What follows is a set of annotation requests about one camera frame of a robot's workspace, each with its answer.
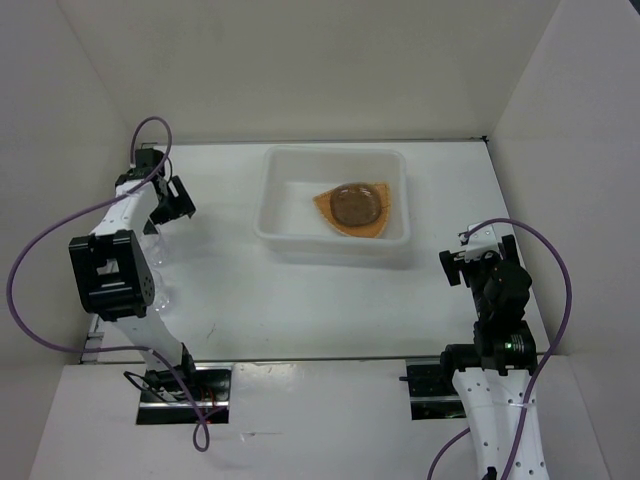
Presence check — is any woven bamboo fan tray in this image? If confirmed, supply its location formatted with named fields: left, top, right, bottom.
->
left=313, top=182, right=392, bottom=239

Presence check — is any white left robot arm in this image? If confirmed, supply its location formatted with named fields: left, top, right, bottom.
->
left=69, top=148, right=199, bottom=400

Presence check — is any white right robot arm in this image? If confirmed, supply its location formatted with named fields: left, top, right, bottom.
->
left=438, top=225, right=549, bottom=479

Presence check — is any translucent plastic bin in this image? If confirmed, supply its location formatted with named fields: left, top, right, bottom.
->
left=254, top=146, right=411, bottom=266

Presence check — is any clear glass cup rear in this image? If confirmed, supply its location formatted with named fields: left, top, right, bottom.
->
left=140, top=234, right=168, bottom=268

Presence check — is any clear glass cup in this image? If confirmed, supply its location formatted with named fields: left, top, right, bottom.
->
left=140, top=234, right=168, bottom=268
left=151, top=270, right=171, bottom=312

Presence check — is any clear glass cup front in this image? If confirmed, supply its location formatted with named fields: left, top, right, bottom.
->
left=151, top=270, right=171, bottom=312

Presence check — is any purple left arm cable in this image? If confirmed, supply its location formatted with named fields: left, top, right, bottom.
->
left=7, top=116, right=226, bottom=450

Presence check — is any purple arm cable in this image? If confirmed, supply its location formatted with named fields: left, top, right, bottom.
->
left=427, top=218, right=572, bottom=480
left=7, top=116, right=226, bottom=450

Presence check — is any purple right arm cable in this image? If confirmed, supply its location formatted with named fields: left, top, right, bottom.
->
left=427, top=218, right=572, bottom=480

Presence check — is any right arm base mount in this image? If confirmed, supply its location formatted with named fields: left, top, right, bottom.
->
left=399, top=358, right=466, bottom=421

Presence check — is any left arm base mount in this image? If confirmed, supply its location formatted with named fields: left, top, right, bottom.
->
left=124, top=362, right=234, bottom=426

